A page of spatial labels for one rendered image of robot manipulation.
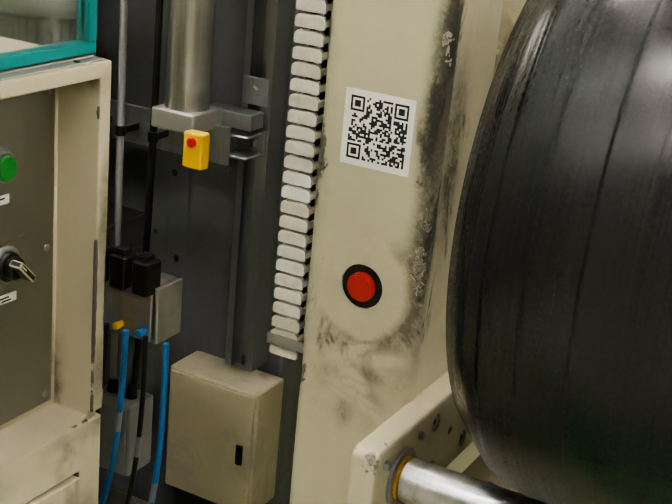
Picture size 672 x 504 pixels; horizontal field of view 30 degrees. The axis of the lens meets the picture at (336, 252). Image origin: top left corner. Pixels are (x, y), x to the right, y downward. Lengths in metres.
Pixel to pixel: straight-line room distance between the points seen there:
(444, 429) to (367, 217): 0.25
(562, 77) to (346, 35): 0.31
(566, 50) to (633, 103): 0.07
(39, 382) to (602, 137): 0.65
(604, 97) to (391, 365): 0.44
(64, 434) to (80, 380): 0.06
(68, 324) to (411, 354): 0.35
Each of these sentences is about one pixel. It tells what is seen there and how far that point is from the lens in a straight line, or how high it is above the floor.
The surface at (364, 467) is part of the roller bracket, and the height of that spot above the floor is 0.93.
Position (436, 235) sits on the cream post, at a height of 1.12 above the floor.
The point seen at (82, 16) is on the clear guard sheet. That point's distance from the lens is 1.21.
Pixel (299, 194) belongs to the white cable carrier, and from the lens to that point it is 1.28.
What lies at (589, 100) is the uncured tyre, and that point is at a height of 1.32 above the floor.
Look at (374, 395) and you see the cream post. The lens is 1.29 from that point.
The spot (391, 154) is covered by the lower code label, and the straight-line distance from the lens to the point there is 1.21.
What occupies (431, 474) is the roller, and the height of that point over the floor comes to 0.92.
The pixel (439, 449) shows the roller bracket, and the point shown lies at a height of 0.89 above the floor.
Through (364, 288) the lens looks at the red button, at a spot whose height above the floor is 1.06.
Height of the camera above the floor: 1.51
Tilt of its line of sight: 20 degrees down
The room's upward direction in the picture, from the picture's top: 5 degrees clockwise
